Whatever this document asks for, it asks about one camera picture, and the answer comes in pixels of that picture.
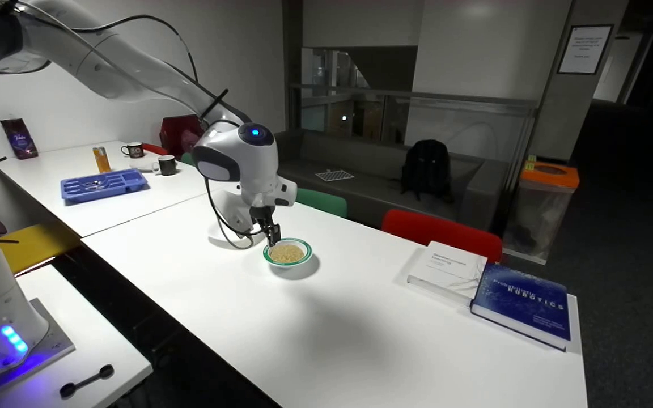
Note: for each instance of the black backpack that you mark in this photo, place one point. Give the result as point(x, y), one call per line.
point(425, 171)

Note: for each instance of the black dumbbell-shaped tool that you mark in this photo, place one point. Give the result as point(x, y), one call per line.
point(84, 381)

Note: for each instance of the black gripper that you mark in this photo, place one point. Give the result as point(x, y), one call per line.
point(263, 214)

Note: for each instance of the dark red chair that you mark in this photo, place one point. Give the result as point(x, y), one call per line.
point(179, 135)

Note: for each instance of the brown rice grains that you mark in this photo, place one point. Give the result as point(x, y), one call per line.
point(286, 256)

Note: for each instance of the white bowl with green rim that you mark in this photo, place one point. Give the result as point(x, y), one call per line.
point(300, 264)

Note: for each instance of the brown wooden block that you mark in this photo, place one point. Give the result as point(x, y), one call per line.
point(100, 159)

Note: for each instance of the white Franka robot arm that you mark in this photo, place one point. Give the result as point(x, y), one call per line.
point(239, 162)

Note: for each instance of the yellow notepad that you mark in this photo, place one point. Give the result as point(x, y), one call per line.
point(35, 245)

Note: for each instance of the black smartphone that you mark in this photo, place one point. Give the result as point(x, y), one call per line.
point(18, 140)

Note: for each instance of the white paper box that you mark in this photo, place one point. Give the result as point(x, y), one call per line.
point(443, 273)

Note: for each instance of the small green chair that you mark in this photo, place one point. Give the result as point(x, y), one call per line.
point(323, 202)

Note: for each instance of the clear bin with orange lid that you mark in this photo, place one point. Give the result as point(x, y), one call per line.
point(543, 207)

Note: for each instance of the blue compartment tray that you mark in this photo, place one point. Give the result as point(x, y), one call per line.
point(103, 186)

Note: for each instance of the framed wall notice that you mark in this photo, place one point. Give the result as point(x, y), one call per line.
point(584, 48)

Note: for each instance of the dark grey sofa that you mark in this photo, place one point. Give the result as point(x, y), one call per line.
point(373, 162)

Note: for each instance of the checked mat on sofa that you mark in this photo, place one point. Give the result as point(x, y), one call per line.
point(334, 176)

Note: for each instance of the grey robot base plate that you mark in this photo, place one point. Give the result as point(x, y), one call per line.
point(51, 344)

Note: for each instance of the small dark cup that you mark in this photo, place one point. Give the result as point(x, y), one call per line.
point(131, 150)

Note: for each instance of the blue hardcover book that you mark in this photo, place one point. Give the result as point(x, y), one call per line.
point(527, 305)

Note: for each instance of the white and black mug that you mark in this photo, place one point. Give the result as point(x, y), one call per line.
point(167, 165)

